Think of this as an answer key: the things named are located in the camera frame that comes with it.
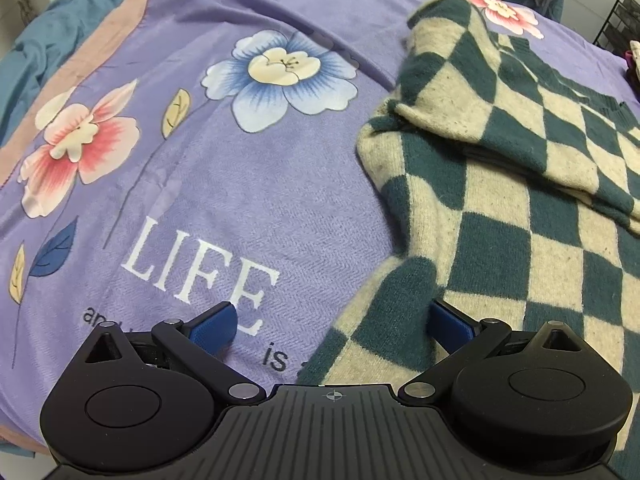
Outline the cream patterned small item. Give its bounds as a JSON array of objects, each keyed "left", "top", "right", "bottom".
[{"left": 624, "top": 40, "right": 640, "bottom": 83}]

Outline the black wire rack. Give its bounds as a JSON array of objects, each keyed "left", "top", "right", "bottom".
[{"left": 592, "top": 0, "right": 640, "bottom": 58}]

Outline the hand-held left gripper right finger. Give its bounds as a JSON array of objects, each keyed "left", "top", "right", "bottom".
[{"left": 398, "top": 298, "right": 584, "bottom": 406}]

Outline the green cream checkered sweater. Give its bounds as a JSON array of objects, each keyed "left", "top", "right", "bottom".
[{"left": 295, "top": 0, "right": 640, "bottom": 476}]

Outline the purple floral blanket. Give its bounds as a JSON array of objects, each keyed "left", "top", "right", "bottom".
[{"left": 0, "top": 0, "right": 640, "bottom": 456}]

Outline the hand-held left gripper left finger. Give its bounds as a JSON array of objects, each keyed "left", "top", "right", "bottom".
[{"left": 71, "top": 301, "right": 267, "bottom": 404}]

